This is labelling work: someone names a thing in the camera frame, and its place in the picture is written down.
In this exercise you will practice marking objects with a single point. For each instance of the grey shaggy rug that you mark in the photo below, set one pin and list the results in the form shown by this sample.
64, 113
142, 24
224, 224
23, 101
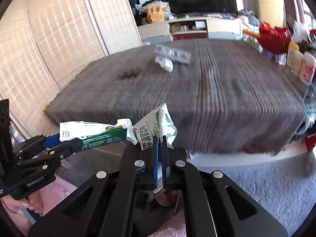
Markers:
259, 190

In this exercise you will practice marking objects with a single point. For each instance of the yellow cap bottle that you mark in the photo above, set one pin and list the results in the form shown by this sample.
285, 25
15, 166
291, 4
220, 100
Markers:
292, 54

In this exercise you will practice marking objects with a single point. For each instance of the bamboo folding screen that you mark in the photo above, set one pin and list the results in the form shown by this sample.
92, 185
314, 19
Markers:
61, 29

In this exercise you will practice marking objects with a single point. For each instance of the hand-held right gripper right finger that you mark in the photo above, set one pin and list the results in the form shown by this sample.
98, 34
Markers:
163, 163

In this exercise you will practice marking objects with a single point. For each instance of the clear plastic packaging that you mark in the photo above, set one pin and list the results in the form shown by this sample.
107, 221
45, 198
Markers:
172, 53

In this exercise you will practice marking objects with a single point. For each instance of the white table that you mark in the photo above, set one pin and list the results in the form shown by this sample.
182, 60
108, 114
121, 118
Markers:
246, 156

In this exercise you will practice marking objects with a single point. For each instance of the pink fleece clothing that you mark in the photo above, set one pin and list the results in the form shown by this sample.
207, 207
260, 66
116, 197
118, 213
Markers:
61, 190

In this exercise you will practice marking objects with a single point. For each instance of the white green foil pouch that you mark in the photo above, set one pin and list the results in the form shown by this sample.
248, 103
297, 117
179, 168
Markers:
148, 128

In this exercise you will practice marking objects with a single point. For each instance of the beige television stand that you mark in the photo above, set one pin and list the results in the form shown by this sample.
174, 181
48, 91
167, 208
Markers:
153, 30

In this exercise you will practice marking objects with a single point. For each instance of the pile of floral cloth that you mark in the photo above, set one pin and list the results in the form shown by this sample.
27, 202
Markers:
249, 19

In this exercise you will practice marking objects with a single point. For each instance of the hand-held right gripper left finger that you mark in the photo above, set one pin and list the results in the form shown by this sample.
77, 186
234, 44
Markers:
156, 163

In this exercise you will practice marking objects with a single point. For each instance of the pink label bottle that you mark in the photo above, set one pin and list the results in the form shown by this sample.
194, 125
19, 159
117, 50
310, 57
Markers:
307, 69

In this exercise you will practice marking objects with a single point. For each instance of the cream standing air conditioner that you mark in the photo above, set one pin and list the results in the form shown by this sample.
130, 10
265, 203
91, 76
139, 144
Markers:
269, 5

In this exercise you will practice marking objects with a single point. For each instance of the grey plaid cloth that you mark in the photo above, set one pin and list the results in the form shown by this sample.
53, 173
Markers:
209, 91

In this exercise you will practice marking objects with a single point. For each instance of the glass table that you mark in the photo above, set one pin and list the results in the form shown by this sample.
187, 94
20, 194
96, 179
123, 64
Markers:
308, 118

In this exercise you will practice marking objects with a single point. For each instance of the white plastic bag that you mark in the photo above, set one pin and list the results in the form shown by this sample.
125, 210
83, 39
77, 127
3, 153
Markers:
300, 32

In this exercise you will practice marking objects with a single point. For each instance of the white tissue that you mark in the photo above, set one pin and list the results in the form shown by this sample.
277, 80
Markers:
165, 64

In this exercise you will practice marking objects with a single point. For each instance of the white bottle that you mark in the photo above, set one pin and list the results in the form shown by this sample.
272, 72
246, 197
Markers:
298, 64

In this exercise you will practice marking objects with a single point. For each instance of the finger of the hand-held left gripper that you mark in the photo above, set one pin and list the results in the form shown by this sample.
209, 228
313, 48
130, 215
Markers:
50, 141
64, 150

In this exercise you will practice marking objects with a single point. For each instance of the red basket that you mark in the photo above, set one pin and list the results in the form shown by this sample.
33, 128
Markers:
274, 39

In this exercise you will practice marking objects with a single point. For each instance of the pile of clothes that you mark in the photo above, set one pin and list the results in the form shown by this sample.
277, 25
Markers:
167, 5

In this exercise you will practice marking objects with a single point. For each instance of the cardboard boxes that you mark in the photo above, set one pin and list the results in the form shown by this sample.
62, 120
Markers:
179, 28

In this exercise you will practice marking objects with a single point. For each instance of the small white box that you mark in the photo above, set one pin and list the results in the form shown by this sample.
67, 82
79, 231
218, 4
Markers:
200, 24

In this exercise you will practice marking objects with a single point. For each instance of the yellow bag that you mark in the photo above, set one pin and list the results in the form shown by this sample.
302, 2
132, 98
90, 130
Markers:
155, 13

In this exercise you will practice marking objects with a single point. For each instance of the pink curtain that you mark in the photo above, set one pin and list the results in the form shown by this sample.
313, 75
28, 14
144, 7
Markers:
293, 0

